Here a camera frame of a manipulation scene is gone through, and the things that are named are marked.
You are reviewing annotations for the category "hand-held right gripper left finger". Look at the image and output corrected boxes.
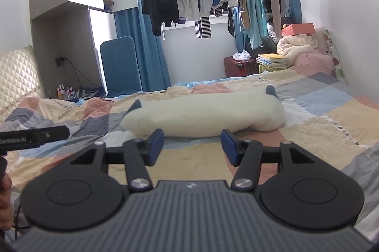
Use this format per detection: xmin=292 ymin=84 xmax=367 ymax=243
xmin=69 ymin=128 xmax=165 ymax=192

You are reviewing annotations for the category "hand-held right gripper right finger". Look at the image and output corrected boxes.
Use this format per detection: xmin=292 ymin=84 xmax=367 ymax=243
xmin=221 ymin=129 xmax=316 ymax=190

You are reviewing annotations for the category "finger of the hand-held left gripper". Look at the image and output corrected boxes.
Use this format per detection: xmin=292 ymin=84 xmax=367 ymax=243
xmin=37 ymin=125 xmax=71 ymax=142

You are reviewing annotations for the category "striped white fleece blanket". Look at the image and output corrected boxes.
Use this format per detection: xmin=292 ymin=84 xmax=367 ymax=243
xmin=121 ymin=85 xmax=287 ymax=139

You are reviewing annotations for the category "person's left hand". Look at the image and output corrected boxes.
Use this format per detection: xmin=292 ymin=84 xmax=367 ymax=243
xmin=0 ymin=172 xmax=13 ymax=231

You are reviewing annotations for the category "group of small bottles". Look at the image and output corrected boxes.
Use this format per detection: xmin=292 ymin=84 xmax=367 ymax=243
xmin=56 ymin=84 xmax=78 ymax=100

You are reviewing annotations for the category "quilted headboard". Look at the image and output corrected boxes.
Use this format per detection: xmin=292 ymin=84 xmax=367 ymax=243
xmin=0 ymin=45 xmax=42 ymax=120

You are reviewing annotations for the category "dark red wooden chest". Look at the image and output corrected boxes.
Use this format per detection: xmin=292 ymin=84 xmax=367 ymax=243
xmin=223 ymin=56 xmax=260 ymax=79

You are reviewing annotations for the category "blue padded chair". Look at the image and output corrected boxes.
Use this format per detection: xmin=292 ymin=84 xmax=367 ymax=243
xmin=99 ymin=36 xmax=143 ymax=97

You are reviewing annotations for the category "white plastic bag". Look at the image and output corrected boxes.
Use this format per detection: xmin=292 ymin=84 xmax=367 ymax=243
xmin=232 ymin=50 xmax=251 ymax=62

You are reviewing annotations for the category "stack of books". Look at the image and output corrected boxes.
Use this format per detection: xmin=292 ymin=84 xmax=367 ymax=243
xmin=255 ymin=53 xmax=288 ymax=71

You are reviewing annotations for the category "blue curtain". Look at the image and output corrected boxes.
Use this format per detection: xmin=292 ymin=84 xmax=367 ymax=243
xmin=113 ymin=0 xmax=172 ymax=93

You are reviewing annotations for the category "patchwork bed sheet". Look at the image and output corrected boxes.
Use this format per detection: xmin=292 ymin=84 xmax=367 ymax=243
xmin=0 ymin=65 xmax=379 ymax=243

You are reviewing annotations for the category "cream duvet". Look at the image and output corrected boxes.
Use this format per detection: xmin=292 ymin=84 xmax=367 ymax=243
xmin=276 ymin=33 xmax=319 ymax=66

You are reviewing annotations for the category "pink blanket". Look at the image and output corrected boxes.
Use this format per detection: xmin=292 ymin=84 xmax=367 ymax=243
xmin=293 ymin=51 xmax=336 ymax=75

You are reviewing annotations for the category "striped hanging garment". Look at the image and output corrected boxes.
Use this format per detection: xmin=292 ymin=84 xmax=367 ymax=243
xmin=193 ymin=16 xmax=213 ymax=40

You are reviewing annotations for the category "orange shoebox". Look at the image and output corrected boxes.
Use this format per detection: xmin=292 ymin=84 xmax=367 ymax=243
xmin=281 ymin=23 xmax=316 ymax=38

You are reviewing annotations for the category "polka dot pillow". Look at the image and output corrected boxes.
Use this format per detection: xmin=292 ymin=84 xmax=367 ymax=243
xmin=324 ymin=29 xmax=347 ymax=84

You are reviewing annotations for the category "black cable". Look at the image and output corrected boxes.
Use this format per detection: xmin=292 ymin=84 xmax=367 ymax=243
xmin=63 ymin=57 xmax=119 ymax=99

